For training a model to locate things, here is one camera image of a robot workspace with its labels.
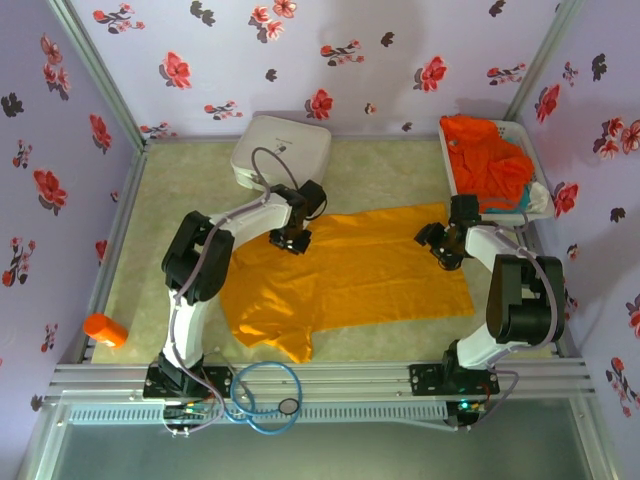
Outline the yellow t-shirt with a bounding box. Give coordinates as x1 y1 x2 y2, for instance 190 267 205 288
219 202 476 365

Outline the white plastic case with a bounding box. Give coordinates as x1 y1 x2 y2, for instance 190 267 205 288
229 114 333 194

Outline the teal cloth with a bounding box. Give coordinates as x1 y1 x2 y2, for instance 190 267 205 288
482 197 531 215

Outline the orange t-shirt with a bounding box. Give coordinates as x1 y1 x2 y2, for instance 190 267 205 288
442 114 536 201

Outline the white cloth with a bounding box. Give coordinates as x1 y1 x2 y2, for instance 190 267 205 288
527 182 554 211

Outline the white laundry basket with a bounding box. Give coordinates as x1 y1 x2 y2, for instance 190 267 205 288
438 115 556 224

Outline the blue stethoscope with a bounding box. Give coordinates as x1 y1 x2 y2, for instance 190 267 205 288
222 360 305 437

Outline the orange plastic container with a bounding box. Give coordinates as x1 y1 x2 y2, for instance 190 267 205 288
82 313 128 349

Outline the left arm grey cable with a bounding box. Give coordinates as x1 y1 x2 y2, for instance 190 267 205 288
167 146 301 361

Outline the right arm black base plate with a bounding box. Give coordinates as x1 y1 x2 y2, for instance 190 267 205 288
408 363 500 396

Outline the aluminium frame rail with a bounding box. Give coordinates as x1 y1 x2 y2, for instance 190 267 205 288
47 357 597 402

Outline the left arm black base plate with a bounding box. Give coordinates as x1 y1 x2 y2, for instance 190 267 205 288
143 366 236 400

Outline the grey slotted cable duct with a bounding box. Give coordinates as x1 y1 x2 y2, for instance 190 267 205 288
67 402 449 426

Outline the aluminium frame post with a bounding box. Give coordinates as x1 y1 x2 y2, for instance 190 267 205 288
47 0 150 147
507 0 586 121

